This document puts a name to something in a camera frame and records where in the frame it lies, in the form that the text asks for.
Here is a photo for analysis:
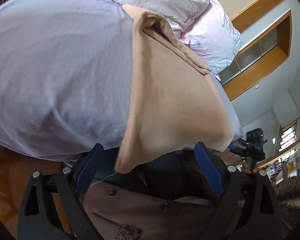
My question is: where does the wooden headboard frame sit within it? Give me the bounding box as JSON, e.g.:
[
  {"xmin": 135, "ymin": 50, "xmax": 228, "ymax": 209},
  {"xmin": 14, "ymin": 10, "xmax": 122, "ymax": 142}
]
[{"xmin": 223, "ymin": 0, "xmax": 293, "ymax": 101}]

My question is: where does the right floral pink pillow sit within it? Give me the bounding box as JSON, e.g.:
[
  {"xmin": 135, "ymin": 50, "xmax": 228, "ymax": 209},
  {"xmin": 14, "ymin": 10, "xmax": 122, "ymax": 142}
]
[{"xmin": 180, "ymin": 0, "xmax": 242, "ymax": 75}]

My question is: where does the lavender bed sheet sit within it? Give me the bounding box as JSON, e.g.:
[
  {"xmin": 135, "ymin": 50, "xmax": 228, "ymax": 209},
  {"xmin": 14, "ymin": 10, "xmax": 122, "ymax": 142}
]
[{"xmin": 0, "ymin": 0, "xmax": 243, "ymax": 161}]

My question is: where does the brown buttoned coat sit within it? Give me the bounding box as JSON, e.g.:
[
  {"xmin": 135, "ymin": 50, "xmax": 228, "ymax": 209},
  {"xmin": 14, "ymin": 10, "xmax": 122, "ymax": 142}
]
[{"xmin": 82, "ymin": 151, "xmax": 220, "ymax": 239}]

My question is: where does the beige long-sleeve shirt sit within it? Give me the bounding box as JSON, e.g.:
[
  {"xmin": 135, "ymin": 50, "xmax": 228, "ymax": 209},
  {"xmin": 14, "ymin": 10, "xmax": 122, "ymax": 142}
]
[{"xmin": 115, "ymin": 4, "xmax": 234, "ymax": 173}]

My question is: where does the wooden bookshelf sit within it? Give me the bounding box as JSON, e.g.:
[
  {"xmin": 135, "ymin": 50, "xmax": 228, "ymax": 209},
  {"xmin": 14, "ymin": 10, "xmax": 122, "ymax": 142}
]
[{"xmin": 257, "ymin": 118, "xmax": 300, "ymax": 185}]

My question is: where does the person's right hand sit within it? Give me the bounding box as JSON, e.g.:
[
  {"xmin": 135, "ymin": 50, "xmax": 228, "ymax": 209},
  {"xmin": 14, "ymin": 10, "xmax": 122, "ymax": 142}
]
[{"xmin": 221, "ymin": 151, "xmax": 260, "ymax": 176}]

